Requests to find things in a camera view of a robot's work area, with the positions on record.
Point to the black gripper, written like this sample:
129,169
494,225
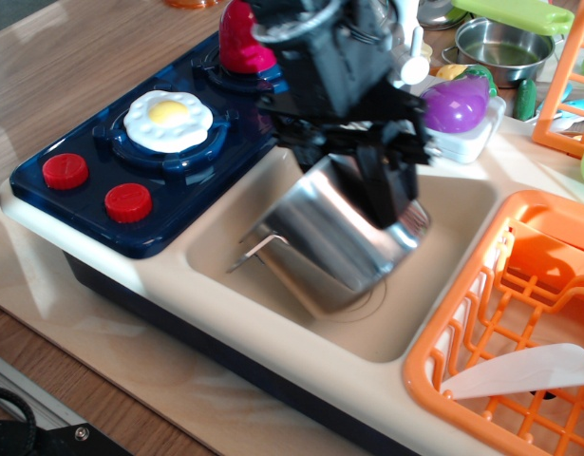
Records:
386,115

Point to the stainless steel pot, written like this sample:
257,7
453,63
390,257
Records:
321,241

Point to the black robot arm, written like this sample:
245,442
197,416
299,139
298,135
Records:
335,60

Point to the cream toy sink unit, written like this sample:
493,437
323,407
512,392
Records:
461,201

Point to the grey toy faucet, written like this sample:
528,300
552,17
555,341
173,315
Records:
410,67

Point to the white faucet base tray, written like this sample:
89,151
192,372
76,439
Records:
465,147

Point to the purple toy eggplant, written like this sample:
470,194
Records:
456,106

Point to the magenta toy pepper shaker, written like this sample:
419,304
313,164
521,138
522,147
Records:
239,51

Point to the white toy fried egg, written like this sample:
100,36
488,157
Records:
168,122

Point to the green toy cucumber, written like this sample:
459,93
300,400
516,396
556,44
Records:
525,102

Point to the small steel bowl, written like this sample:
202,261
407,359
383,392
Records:
512,55

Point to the orange dish drying rack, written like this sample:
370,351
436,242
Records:
522,287

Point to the red stove knob right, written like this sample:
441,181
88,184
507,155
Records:
128,203

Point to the red stove knob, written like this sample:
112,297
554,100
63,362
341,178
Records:
65,171
128,203

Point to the green plastic cutting board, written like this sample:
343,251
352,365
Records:
538,17

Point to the blue toy stove top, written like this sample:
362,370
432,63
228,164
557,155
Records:
182,185

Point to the red stove knob left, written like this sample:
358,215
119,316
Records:
65,171

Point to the white plastic spatula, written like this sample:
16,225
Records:
549,367

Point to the black metal bracket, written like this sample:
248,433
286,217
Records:
82,439

